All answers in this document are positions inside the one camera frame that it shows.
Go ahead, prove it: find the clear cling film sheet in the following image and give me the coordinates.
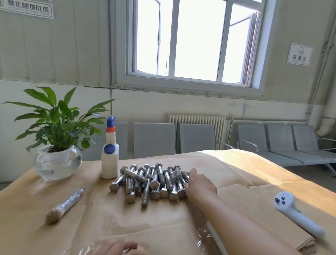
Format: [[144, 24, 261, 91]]
[[62, 226, 217, 255]]

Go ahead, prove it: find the white glue bottle blue cap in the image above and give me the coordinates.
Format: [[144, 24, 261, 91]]
[[101, 116, 120, 180]]

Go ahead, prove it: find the stack of brown paper sheets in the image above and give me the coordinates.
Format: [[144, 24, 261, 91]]
[[207, 181, 317, 254]]

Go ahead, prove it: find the white wall pipe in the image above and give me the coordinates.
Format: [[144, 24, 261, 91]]
[[306, 0, 336, 138]]

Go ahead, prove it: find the large brown paper table cover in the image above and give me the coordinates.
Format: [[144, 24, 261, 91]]
[[0, 149, 336, 255]]

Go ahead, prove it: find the white rectangular wall sign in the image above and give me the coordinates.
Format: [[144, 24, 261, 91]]
[[0, 0, 55, 20]]

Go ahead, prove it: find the white vertical blind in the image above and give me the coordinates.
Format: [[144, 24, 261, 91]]
[[0, 0, 113, 88]]

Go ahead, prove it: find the small square wall sign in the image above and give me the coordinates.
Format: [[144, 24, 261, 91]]
[[287, 42, 314, 67]]

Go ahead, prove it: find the person's right forearm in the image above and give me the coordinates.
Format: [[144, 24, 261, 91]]
[[195, 190, 301, 255]]

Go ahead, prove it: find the white framed window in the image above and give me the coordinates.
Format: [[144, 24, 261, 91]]
[[110, 0, 276, 99]]

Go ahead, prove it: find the white handheld controller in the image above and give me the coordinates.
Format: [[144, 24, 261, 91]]
[[273, 191, 326, 239]]

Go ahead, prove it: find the person's left hand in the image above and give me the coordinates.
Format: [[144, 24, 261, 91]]
[[93, 239, 149, 255]]

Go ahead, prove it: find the grey chair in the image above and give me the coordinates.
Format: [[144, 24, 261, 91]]
[[84, 122, 130, 161], [133, 122, 176, 159], [227, 123, 302, 168], [292, 124, 336, 177], [180, 123, 217, 154], [267, 124, 329, 165]]

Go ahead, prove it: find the white cling film roll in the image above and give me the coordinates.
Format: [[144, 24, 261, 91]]
[[206, 221, 229, 255]]

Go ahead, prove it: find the person's right hand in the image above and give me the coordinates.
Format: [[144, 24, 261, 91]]
[[184, 168, 218, 207]]

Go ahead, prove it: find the round glass vase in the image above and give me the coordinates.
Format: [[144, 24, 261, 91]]
[[35, 145, 83, 181]]

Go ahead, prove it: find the green leafy plant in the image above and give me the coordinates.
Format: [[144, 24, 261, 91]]
[[4, 87, 115, 153]]

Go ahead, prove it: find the white radiator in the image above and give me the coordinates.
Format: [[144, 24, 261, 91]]
[[167, 113, 226, 150]]

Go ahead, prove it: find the pile of steel bolts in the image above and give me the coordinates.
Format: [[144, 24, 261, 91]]
[[109, 163, 191, 208]]

